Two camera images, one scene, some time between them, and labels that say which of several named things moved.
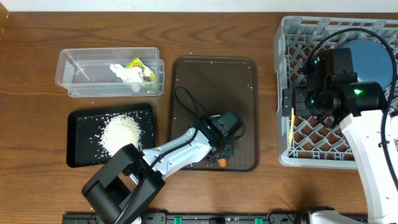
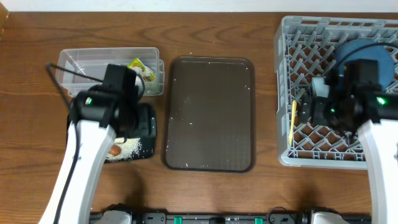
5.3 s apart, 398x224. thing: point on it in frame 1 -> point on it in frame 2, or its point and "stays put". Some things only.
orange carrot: x=222 y=162 -> x=115 y=150
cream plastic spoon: x=290 y=135 stays put
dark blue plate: x=372 y=61 stays put
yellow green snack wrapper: x=137 y=63 stays put
